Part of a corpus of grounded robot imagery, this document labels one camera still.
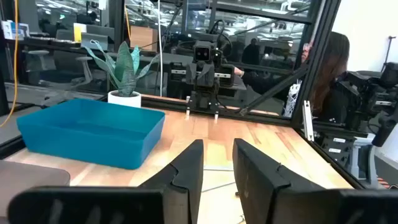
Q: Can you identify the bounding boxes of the white cable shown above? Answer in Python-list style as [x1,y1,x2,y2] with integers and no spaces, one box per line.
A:
[157,0,164,97]

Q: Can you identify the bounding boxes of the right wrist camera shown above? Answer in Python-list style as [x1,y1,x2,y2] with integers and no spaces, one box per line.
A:
[193,41,217,63]

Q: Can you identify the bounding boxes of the white and blue box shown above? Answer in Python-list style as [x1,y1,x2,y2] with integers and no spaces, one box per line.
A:
[1,20,30,40]

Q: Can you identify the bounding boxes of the blue plastic tray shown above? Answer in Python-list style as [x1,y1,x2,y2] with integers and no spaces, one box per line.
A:
[16,98,166,170]

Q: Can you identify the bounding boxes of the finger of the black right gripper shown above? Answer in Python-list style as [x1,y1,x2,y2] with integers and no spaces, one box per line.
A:
[198,63,216,88]
[185,62,198,86]

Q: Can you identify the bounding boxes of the white lattice object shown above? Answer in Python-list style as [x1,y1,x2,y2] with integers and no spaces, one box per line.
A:
[282,80,302,118]

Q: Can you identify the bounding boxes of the silver corner bracket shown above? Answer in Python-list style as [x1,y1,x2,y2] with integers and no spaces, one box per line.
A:
[302,100,315,142]

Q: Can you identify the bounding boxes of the green snake plant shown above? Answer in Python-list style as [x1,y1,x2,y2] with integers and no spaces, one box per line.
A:
[81,40,161,97]

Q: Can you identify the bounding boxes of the grey storage box with handle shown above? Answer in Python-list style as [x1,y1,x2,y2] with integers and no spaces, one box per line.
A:
[80,32,109,50]

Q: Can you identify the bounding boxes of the person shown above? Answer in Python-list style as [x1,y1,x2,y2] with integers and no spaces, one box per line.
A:
[241,37,261,65]
[233,30,351,118]

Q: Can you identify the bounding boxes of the grey office chair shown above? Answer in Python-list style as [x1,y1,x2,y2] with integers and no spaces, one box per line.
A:
[25,49,57,85]
[74,55,94,83]

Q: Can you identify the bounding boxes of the black aluminium table frame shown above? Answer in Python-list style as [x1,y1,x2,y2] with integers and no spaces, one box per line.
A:
[0,0,368,190]

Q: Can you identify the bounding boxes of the yellow cable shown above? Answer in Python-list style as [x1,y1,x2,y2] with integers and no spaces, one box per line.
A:
[0,0,19,128]

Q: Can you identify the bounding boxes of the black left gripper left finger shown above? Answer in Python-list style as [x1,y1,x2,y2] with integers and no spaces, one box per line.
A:
[7,139,205,224]

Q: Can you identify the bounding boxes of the yellow paper sheet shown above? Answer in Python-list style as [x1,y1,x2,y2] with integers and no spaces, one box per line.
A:
[73,22,87,43]

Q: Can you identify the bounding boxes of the white plant pot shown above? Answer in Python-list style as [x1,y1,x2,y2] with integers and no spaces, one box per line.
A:
[107,90,142,109]

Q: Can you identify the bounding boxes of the brown cardboard box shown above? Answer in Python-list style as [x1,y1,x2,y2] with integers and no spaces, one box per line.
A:
[129,26,159,52]

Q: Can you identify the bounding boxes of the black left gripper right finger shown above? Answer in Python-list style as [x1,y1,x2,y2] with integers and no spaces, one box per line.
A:
[232,138,398,224]

